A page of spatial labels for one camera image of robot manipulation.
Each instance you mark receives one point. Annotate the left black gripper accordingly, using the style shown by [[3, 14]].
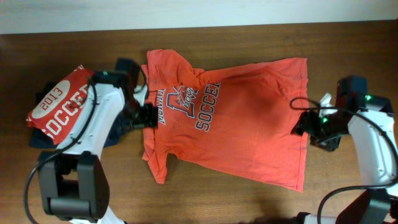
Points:
[[150, 118]]

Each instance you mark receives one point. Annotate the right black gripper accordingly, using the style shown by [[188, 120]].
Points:
[[306, 123]]

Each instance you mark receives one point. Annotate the orange soccer t-shirt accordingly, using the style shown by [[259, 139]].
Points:
[[235, 120]]

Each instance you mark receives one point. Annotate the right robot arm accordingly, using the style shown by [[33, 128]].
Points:
[[369, 120]]

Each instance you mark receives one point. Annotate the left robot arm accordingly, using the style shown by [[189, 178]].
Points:
[[73, 185]]

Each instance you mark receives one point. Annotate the folded red soccer shirt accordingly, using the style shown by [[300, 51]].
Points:
[[59, 109]]

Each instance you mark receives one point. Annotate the folded navy shirt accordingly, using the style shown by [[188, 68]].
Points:
[[41, 141]]

